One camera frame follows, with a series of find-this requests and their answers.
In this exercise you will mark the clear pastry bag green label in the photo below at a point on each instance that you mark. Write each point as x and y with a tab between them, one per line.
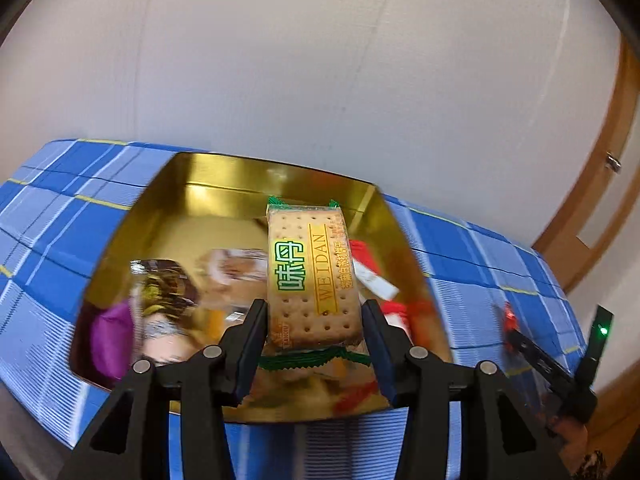
310	385

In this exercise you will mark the bright red snack packet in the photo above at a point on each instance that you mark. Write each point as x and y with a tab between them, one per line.
415	327

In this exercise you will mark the beige pastry packet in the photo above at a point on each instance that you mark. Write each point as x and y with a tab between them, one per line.
235	270

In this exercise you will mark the brown and purple snack packet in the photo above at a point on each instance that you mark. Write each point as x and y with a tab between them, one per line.
165	290

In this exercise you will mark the red and white wafer packet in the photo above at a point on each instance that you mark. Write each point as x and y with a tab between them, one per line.
370	270

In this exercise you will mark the green-edged cracker packet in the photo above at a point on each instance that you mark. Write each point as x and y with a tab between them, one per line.
312	270

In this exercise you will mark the gold metal tin box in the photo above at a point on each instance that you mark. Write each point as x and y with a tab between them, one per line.
210	210

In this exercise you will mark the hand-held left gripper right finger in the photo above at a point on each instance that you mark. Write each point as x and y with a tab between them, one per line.
382	355

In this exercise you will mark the wooden door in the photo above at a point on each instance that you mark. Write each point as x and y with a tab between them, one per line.
595	185

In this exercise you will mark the person's right hand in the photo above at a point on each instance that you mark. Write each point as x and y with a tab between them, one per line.
570	440

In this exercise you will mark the plain purple snack packet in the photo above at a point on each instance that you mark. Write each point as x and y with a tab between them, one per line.
112	340

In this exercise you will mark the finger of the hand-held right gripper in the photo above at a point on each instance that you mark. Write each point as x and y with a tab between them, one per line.
537	357

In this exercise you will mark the blue plaid bedsheet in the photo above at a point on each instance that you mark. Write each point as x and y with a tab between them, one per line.
50	210

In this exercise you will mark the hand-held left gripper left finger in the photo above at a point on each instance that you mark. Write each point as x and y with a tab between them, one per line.
250	355

